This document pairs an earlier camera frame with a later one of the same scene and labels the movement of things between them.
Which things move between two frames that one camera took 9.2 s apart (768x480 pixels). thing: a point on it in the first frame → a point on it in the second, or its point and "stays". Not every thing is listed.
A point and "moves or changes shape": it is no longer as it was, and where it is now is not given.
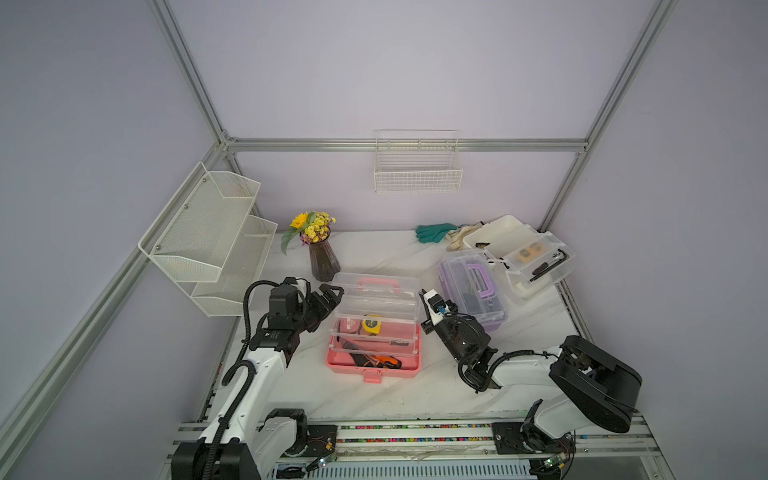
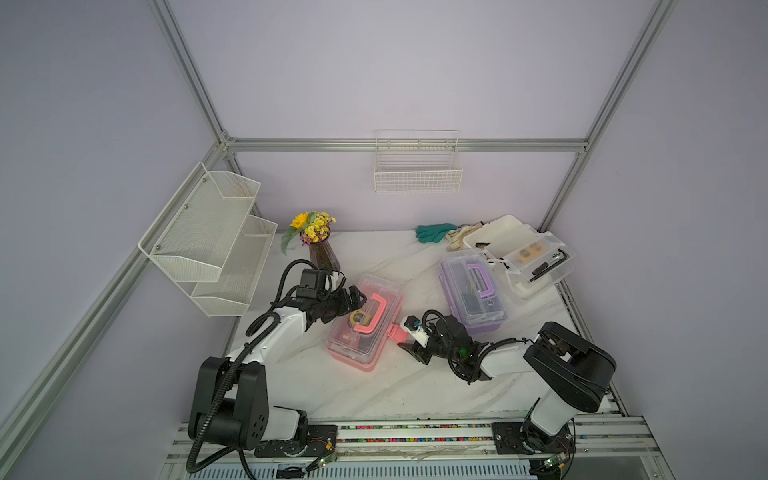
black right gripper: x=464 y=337 → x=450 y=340
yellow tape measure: x=372 y=326 → x=358 y=316
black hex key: x=552 y=267 stays
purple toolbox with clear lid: x=471 y=284 stays
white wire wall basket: x=417 y=161 stays
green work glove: x=434 y=233 stays
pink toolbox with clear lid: x=375 y=330 moves or changes shape
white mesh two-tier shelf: x=210 y=240 stays
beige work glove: x=456 y=237 stays
